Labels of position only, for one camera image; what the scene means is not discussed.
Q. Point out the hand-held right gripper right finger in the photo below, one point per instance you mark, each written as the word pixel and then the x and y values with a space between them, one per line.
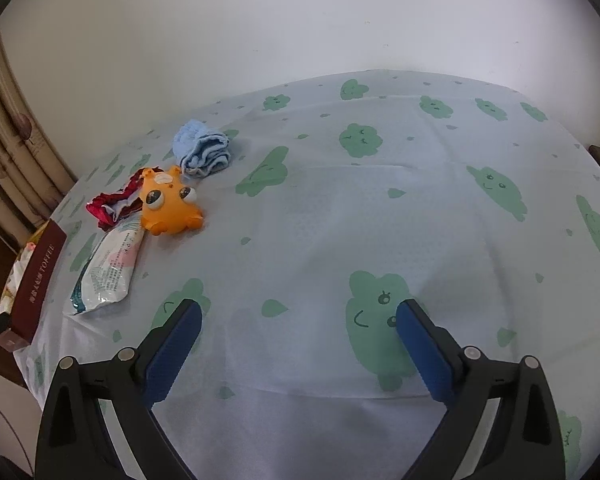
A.
pixel 425 355

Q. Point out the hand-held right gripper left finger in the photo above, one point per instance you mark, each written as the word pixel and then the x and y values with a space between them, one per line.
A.
pixel 172 355

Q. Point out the red tin box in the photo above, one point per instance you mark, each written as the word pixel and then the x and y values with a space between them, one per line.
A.
pixel 42 275

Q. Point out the white tissue packet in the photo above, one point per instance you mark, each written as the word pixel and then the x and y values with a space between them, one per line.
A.
pixel 110 270

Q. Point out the orange squeeze toy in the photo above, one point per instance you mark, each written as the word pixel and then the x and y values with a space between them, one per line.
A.
pixel 170 205

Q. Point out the red frilly cloth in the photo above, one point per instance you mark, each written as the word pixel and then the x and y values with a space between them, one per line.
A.
pixel 112 205

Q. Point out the light blue towel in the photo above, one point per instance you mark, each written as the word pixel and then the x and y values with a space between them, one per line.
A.
pixel 202 147

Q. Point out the cloud print tablecloth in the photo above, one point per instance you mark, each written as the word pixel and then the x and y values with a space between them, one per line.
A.
pixel 355 220

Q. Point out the beige patterned curtain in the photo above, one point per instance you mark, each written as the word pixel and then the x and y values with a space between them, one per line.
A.
pixel 15 150

